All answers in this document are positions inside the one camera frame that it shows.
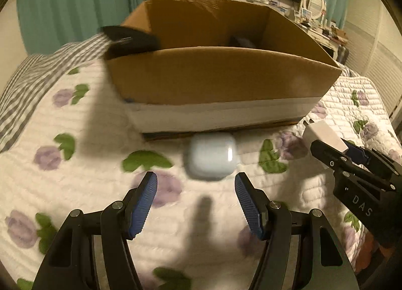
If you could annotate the cardboard box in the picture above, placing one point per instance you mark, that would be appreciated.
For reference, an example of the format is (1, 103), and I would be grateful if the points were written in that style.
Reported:
(171, 65)

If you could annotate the white charger with prongs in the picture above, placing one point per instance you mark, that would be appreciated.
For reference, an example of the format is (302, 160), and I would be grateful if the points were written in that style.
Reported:
(320, 130)

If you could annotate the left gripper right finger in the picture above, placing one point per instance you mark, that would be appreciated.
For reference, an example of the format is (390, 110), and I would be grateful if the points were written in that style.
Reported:
(253, 202)

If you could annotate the light blue earbuds case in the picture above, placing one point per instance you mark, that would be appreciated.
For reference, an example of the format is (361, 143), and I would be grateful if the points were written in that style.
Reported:
(211, 156)

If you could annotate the oval vanity mirror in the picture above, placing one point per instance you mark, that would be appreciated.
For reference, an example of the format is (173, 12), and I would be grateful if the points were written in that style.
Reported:
(313, 9)

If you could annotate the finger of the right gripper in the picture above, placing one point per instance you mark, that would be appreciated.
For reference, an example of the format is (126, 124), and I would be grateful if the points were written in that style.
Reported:
(376, 162)
(335, 159)

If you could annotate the white dressing table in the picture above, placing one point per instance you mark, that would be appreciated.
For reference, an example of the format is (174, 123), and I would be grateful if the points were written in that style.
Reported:
(333, 45)

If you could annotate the grey checkered bedsheet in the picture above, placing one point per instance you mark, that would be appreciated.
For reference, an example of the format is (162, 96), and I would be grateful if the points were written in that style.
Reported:
(35, 76)

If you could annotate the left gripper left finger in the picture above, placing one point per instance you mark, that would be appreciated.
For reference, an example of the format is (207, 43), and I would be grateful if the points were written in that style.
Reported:
(139, 204)

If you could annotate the white floral quilt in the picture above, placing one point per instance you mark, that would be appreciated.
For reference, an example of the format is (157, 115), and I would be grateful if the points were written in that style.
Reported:
(80, 151)

